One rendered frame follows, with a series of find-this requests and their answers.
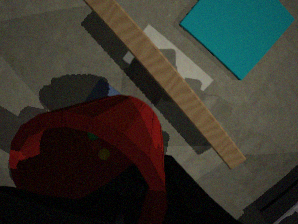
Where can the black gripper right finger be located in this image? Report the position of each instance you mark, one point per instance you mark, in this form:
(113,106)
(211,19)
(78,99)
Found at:
(187,202)

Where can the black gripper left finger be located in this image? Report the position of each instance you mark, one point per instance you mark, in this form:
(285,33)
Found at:
(117,202)

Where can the tan wooden plank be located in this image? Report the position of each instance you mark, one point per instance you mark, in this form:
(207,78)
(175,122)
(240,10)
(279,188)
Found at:
(178,89)

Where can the green marble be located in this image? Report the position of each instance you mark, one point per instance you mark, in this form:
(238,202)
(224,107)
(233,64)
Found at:
(92,137)

